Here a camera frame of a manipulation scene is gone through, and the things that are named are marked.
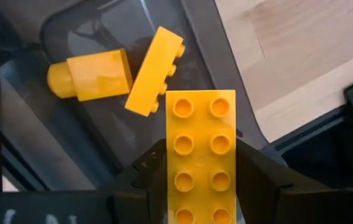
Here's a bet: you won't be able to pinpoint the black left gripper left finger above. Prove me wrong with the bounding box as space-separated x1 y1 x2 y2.
111 139 168 224

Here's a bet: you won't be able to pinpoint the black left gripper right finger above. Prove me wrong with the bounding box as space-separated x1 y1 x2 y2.
236 139 353 224

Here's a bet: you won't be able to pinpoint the long yellow toy brick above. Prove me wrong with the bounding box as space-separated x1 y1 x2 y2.
165 89 237 224
124 26 186 118

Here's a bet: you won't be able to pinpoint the tall yellow brick round top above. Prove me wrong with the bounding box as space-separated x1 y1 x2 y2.
46 49 134 102

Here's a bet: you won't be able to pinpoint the smoky dark plastic bin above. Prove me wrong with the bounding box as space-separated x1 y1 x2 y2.
0 0 286 200

